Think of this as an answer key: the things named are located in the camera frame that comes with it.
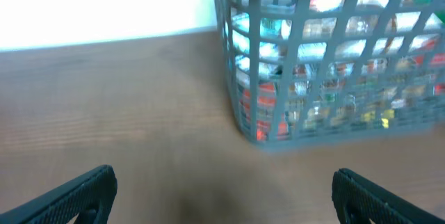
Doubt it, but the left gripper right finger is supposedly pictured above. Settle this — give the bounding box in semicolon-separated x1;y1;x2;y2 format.
332;168;444;224

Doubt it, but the grey plastic basket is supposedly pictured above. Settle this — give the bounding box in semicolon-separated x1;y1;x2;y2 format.
214;0;444;150

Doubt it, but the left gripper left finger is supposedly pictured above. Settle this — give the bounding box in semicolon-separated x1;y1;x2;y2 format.
1;165;118;224

